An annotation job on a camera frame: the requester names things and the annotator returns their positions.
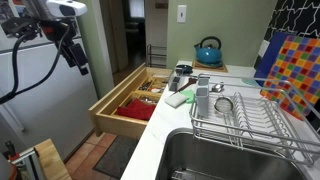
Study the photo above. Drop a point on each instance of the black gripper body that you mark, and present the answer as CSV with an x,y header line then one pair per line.
x,y
77,55

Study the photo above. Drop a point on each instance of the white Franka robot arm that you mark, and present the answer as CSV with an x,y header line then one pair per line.
x,y
63,6

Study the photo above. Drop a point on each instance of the green sponge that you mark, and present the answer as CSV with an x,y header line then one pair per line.
x,y
191,96

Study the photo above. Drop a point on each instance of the grey utensil drying holder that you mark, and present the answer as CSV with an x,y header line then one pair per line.
x,y
202,105

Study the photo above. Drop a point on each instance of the white refrigerator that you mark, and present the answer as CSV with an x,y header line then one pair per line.
x,y
50,110

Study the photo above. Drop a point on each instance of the wooden drawer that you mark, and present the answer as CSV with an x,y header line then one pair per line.
x,y
116,125

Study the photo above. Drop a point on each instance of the red cloth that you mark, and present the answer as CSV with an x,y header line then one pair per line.
x,y
136,110

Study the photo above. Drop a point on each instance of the grey floor mat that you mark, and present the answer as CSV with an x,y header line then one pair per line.
x,y
116,156

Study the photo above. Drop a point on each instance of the light wooden block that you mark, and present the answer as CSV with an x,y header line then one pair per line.
x,y
50,160

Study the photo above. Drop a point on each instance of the red black clamp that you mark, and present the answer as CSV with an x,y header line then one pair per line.
x,y
13,156

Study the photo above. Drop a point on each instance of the teal kettle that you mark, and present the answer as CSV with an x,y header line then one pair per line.
x,y
208,55

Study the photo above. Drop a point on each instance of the small metal measuring spoon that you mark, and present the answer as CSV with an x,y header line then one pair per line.
x,y
217,88

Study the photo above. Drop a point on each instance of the wooden trivet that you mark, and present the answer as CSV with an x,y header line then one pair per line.
x,y
221,69

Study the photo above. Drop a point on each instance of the steel sink bottom grid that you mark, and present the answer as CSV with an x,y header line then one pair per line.
x,y
181,175

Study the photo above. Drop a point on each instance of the stainless steel sink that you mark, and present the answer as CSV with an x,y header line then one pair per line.
x,y
216,156

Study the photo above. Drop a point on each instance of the pale teal coaster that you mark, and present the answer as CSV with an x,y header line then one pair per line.
x,y
250,82

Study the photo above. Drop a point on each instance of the blue box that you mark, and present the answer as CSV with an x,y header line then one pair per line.
x,y
271,56

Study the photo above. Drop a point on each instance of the brown wall plaque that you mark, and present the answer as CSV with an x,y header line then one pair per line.
x,y
161,5

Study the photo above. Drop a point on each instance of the aluminium frame rail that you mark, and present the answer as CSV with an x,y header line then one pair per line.
x,y
30,163

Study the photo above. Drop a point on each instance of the white light switch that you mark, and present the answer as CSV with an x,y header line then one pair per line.
x,y
181,13

